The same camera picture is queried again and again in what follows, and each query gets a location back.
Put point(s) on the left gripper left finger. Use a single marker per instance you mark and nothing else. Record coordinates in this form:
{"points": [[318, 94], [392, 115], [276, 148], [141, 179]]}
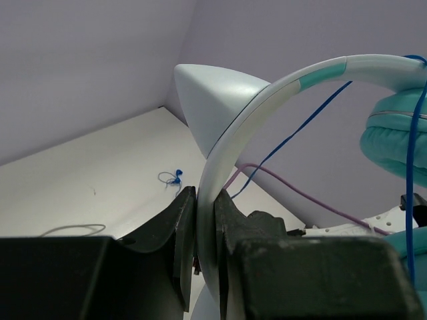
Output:
{"points": [[157, 268]]}

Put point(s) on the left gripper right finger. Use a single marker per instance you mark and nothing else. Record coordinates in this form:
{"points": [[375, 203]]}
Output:
{"points": [[233, 227]]}

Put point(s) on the teal white headphones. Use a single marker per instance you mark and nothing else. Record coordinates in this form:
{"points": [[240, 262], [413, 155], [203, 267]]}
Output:
{"points": [[314, 277]]}

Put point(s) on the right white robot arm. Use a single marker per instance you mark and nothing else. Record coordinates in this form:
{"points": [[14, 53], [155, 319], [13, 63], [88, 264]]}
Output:
{"points": [[389, 222]]}

